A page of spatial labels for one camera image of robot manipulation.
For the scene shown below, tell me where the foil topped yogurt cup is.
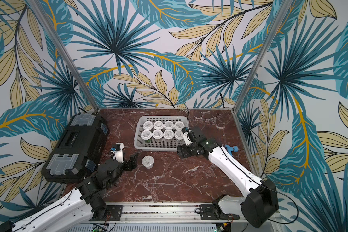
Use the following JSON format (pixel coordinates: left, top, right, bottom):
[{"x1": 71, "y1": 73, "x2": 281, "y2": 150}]
[{"x1": 142, "y1": 156, "x2": 154, "y2": 169}]

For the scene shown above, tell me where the white lidded yogurt cup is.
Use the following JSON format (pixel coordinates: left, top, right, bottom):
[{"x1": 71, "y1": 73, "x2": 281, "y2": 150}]
[
  {"x1": 174, "y1": 130, "x2": 183, "y2": 141},
  {"x1": 174, "y1": 121, "x2": 185, "y2": 131},
  {"x1": 153, "y1": 121, "x2": 164, "y2": 130},
  {"x1": 163, "y1": 130, "x2": 175, "y2": 141},
  {"x1": 164, "y1": 121, "x2": 175, "y2": 130},
  {"x1": 141, "y1": 130, "x2": 152, "y2": 143},
  {"x1": 143, "y1": 121, "x2": 154, "y2": 131},
  {"x1": 152, "y1": 129, "x2": 163, "y2": 140}
]

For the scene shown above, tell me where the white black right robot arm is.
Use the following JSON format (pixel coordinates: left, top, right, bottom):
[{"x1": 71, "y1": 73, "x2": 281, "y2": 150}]
[{"x1": 177, "y1": 131, "x2": 279, "y2": 228}]

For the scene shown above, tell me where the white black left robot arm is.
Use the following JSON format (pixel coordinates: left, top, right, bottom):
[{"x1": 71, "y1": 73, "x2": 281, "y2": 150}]
[{"x1": 0, "y1": 153, "x2": 138, "y2": 232}]

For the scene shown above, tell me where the white plastic perforated basket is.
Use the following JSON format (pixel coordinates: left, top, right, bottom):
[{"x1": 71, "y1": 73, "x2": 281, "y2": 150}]
[{"x1": 134, "y1": 116, "x2": 189, "y2": 152}]

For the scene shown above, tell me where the blue plastic faucet toy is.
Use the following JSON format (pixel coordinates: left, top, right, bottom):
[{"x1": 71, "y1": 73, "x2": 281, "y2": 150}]
[{"x1": 225, "y1": 145, "x2": 239, "y2": 154}]

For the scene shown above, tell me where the black plastic toolbox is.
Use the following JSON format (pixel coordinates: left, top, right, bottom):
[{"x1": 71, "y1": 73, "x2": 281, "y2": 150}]
[{"x1": 41, "y1": 114, "x2": 109, "y2": 184}]

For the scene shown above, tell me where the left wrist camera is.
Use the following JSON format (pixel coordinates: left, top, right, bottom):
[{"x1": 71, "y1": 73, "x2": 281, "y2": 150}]
[{"x1": 109, "y1": 143, "x2": 124, "y2": 163}]

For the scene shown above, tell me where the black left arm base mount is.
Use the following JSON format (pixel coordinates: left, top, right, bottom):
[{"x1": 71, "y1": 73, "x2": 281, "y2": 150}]
[{"x1": 90, "y1": 205, "x2": 123, "y2": 221}]

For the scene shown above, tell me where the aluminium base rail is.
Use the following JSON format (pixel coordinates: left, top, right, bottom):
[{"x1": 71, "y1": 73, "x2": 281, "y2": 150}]
[{"x1": 63, "y1": 203, "x2": 286, "y2": 232}]

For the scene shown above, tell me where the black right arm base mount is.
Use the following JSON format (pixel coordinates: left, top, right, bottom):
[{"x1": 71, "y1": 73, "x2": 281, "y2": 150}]
[{"x1": 195, "y1": 204, "x2": 240, "y2": 221}]

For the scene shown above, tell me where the right aluminium frame post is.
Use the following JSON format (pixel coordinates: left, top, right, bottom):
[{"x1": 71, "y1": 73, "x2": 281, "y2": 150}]
[{"x1": 233, "y1": 1, "x2": 292, "y2": 115}]

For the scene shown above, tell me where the aluminium frame post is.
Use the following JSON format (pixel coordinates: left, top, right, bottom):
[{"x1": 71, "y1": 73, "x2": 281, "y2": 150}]
[
  {"x1": 28, "y1": 0, "x2": 100, "y2": 113},
  {"x1": 233, "y1": 1, "x2": 292, "y2": 115}
]

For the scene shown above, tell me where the left aluminium frame post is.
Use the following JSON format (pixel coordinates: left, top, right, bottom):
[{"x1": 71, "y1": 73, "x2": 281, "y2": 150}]
[{"x1": 28, "y1": 0, "x2": 100, "y2": 113}]

